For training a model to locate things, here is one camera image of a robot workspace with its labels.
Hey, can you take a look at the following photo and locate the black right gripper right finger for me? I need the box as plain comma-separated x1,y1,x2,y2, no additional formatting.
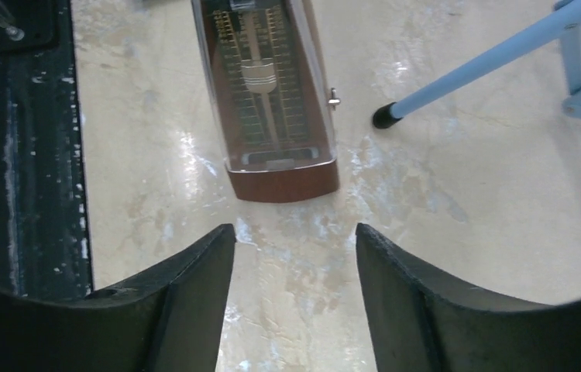
356,223,581,371

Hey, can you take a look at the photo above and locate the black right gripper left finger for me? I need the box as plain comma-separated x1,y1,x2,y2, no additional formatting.
0,224,235,371

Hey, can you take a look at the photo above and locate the clear plastic metronome cover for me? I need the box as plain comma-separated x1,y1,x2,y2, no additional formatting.
190,0,338,173

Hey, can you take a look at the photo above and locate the brown wooden metronome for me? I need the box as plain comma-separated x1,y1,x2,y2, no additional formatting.
190,0,342,205

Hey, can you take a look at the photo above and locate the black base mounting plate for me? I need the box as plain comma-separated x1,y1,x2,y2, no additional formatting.
0,1,94,301

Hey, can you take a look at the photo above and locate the blue tripod music stand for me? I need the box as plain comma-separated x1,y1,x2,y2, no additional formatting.
372,0,581,129

